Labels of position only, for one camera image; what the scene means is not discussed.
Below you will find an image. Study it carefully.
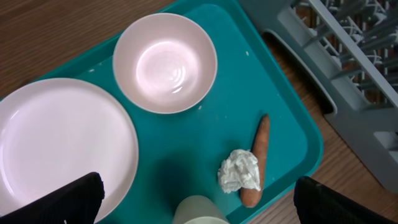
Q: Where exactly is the pink bowl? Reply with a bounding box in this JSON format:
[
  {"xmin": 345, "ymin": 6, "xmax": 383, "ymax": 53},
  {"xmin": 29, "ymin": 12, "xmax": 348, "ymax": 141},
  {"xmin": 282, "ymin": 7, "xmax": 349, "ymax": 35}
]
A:
[{"xmin": 113, "ymin": 13, "xmax": 218, "ymax": 114}]

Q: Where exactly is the small white tissue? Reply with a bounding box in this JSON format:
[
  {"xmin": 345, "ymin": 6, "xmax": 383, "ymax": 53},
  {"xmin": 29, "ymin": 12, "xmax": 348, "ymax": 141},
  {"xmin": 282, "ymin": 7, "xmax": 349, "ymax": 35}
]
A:
[{"xmin": 218, "ymin": 149, "xmax": 262, "ymax": 194}]

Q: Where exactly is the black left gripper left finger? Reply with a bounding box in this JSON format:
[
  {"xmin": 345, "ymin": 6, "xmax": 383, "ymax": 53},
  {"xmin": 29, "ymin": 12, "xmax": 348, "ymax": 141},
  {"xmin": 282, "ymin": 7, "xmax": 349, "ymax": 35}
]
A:
[{"xmin": 1, "ymin": 172, "xmax": 105, "ymax": 224}]

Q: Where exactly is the orange carrot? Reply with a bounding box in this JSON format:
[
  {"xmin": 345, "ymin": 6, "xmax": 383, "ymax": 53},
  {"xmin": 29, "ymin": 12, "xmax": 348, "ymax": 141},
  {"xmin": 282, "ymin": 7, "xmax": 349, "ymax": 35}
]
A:
[{"xmin": 240, "ymin": 114, "xmax": 271, "ymax": 208}]

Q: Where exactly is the teal plastic tray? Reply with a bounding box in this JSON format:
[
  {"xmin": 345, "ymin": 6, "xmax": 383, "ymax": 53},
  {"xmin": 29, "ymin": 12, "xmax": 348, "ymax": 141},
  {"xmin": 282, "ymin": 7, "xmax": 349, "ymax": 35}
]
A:
[{"xmin": 47, "ymin": 1, "xmax": 323, "ymax": 223}]

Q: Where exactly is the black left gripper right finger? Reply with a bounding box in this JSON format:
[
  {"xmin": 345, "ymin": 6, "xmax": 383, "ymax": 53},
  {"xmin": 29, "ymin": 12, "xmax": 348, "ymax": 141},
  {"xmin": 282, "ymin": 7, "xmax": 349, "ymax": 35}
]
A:
[{"xmin": 294, "ymin": 176, "xmax": 395, "ymax": 224}]

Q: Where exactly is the white paper cup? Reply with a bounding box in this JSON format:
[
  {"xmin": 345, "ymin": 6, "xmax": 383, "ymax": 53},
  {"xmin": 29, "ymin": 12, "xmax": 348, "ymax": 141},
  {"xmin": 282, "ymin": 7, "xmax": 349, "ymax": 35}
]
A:
[{"xmin": 173, "ymin": 195, "xmax": 229, "ymax": 224}]

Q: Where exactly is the large pink plate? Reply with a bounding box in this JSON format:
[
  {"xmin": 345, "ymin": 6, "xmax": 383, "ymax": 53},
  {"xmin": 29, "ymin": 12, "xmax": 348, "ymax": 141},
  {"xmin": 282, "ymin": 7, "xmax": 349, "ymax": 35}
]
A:
[{"xmin": 1, "ymin": 78, "xmax": 139, "ymax": 221}]

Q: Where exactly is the grey dishwasher rack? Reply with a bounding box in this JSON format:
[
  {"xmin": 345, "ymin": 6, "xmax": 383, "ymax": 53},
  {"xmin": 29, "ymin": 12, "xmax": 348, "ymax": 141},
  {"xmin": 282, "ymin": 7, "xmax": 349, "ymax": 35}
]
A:
[{"xmin": 241, "ymin": 0, "xmax": 397, "ymax": 192}]

